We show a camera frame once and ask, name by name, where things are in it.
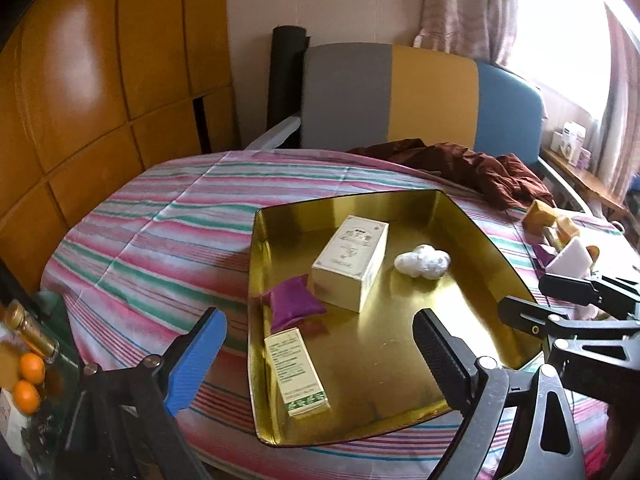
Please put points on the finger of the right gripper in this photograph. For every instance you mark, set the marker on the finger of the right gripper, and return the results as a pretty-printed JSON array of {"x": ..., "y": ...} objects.
[
  {"x": 542, "y": 322},
  {"x": 618, "y": 297}
]

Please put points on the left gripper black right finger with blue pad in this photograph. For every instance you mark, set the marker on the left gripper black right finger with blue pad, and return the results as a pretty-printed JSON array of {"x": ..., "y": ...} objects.
[{"x": 543, "y": 442}]

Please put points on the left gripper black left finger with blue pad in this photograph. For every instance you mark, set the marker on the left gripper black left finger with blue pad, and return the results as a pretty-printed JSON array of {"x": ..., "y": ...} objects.
[{"x": 95, "y": 443}]

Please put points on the white tissue ball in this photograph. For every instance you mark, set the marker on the white tissue ball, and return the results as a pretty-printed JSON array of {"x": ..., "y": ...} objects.
[{"x": 424, "y": 261}]

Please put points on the cream cardboard box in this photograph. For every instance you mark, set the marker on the cream cardboard box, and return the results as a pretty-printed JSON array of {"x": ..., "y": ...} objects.
[{"x": 344, "y": 272}]

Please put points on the green white medicine box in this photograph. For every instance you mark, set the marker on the green white medicine box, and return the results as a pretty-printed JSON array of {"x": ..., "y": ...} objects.
[{"x": 299, "y": 385}]

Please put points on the purple fabric sachet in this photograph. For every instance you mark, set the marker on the purple fabric sachet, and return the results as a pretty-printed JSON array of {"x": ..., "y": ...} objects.
[{"x": 290, "y": 302}]

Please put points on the white foam block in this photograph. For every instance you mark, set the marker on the white foam block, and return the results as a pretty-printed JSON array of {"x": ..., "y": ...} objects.
[{"x": 573, "y": 261}]

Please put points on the lower orange tangerine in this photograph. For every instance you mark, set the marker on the lower orange tangerine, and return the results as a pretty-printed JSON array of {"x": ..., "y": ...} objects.
[{"x": 26, "y": 397}]

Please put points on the orange tangerine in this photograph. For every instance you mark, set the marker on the orange tangerine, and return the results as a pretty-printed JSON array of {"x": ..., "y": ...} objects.
[
  {"x": 26, "y": 397},
  {"x": 32, "y": 368}
]

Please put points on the upper orange tangerine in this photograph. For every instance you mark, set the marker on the upper orange tangerine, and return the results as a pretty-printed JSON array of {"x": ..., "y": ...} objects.
[{"x": 32, "y": 368}]

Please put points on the yellow wooden toy block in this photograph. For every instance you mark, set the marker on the yellow wooden toy block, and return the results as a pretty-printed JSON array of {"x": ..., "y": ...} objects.
[{"x": 549, "y": 232}]

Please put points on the wooden side shelf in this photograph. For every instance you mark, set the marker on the wooden side shelf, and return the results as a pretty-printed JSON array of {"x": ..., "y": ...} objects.
[{"x": 585, "y": 182}]

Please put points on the dark red crumpled cloth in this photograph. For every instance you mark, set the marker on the dark red crumpled cloth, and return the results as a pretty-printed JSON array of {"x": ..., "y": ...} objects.
[{"x": 504, "y": 181}]

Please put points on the gold capped glass bottle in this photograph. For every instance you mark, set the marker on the gold capped glass bottle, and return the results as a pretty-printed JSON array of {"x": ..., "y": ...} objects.
[{"x": 22, "y": 323}]

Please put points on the white boxes on shelf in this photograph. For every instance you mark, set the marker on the white boxes on shelf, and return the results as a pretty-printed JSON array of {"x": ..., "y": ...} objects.
[{"x": 568, "y": 142}]

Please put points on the gold metal tray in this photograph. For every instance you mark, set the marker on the gold metal tray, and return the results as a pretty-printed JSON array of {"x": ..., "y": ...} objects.
[{"x": 375, "y": 377}]

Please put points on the striped pink green bedsheet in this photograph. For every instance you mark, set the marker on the striped pink green bedsheet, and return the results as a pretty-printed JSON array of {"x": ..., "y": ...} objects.
[{"x": 140, "y": 269}]

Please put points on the grey yellow blue headboard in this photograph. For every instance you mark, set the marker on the grey yellow blue headboard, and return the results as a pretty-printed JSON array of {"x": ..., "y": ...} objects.
[{"x": 358, "y": 94}]

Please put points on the pink patterned curtain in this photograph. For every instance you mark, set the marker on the pink patterned curtain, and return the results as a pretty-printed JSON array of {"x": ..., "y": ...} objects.
[{"x": 483, "y": 30}]

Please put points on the black rolled mat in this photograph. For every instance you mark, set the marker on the black rolled mat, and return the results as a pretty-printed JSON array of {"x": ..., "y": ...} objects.
[{"x": 289, "y": 44}]

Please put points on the orange wooden wardrobe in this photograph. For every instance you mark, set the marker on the orange wooden wardrobe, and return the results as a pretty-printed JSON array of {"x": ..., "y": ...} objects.
[{"x": 93, "y": 92}]

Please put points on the white bed frame rail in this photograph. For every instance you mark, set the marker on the white bed frame rail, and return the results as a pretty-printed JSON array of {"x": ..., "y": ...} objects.
[{"x": 276, "y": 135}]

